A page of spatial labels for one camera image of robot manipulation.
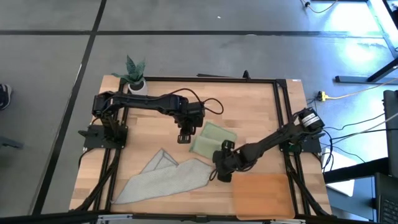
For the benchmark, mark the black desk leg frame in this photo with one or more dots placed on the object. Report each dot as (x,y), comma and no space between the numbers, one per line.
(357,79)

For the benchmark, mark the white plant pot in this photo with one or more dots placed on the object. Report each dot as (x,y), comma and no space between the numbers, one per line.
(139,89)

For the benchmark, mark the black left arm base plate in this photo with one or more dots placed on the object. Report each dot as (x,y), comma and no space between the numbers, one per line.
(93,141)

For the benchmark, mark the black desk beam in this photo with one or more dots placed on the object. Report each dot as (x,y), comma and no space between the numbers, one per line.
(354,172)

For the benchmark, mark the grey waffle towel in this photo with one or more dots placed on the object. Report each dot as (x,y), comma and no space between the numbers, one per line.
(168,183)

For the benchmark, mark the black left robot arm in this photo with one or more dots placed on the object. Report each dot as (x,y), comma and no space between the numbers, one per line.
(140,102)

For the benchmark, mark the person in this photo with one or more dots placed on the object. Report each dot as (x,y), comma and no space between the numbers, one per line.
(4,96)

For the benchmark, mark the grey chair foot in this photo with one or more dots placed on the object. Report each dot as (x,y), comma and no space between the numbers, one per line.
(11,143)

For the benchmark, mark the green artificial plant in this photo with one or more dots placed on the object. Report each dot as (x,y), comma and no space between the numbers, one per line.
(134,72)

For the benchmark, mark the white box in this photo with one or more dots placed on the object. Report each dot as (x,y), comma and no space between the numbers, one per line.
(340,169)

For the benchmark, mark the black keyboard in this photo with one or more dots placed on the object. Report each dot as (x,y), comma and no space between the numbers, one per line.
(387,202)

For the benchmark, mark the yellow power outlet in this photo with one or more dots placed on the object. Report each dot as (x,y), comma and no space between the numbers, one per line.
(322,96)

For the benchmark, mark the green microfiber towel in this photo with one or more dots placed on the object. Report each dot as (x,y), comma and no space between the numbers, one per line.
(214,133)

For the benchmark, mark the black metal table frame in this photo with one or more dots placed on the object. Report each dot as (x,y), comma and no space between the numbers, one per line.
(233,80)

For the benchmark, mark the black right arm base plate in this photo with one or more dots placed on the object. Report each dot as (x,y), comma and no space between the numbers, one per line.
(311,146)

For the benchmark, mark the dark grey cabinet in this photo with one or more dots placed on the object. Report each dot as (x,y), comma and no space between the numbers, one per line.
(391,130)

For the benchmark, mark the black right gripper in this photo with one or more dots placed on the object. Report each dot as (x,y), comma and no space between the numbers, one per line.
(231,160)

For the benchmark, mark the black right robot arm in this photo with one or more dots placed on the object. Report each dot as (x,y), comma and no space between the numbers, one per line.
(273,140)

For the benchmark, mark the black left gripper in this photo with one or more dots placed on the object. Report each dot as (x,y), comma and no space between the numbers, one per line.
(189,124)

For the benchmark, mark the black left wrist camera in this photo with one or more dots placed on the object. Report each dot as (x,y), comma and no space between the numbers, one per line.
(196,111)

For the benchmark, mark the orange cutting board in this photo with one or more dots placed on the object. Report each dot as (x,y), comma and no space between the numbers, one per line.
(264,196)

